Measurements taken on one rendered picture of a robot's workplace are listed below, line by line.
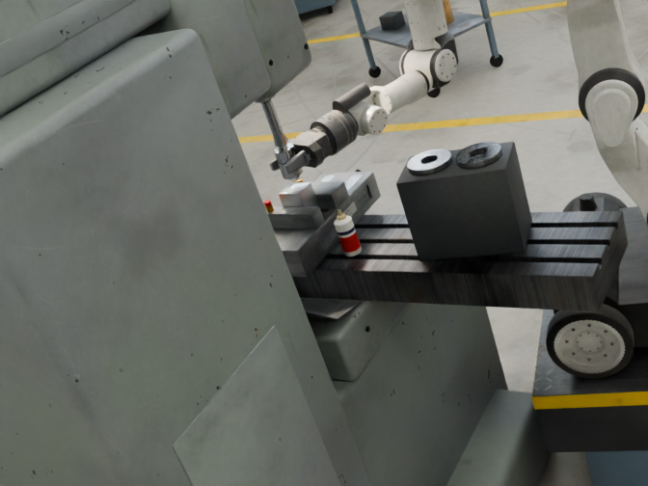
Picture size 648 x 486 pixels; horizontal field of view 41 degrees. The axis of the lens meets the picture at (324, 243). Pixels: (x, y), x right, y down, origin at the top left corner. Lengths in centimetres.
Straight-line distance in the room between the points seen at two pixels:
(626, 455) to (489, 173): 93
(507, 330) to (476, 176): 150
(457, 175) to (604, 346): 69
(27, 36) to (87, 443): 58
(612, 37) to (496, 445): 108
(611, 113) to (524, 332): 123
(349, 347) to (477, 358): 68
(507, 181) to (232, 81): 54
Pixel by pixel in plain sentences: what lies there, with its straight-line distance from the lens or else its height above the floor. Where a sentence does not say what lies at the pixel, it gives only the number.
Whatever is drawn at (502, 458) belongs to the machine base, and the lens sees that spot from 237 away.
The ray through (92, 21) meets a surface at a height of 162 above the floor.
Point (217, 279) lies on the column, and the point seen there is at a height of 120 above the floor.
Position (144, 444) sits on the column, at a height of 109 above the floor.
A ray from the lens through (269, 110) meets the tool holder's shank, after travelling 189.
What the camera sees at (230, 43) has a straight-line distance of 164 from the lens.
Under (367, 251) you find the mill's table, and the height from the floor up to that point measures 92.
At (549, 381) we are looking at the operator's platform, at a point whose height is 40.
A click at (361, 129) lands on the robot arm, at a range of 204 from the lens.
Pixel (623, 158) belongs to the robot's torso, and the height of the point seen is 87.
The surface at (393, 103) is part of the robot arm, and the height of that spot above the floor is 112.
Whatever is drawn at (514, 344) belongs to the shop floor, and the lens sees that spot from 306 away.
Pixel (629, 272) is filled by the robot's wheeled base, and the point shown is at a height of 57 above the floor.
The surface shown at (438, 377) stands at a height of 46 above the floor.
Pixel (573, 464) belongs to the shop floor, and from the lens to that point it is 261.
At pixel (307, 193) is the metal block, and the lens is 197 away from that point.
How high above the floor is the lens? 183
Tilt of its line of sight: 27 degrees down
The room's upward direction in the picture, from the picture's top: 20 degrees counter-clockwise
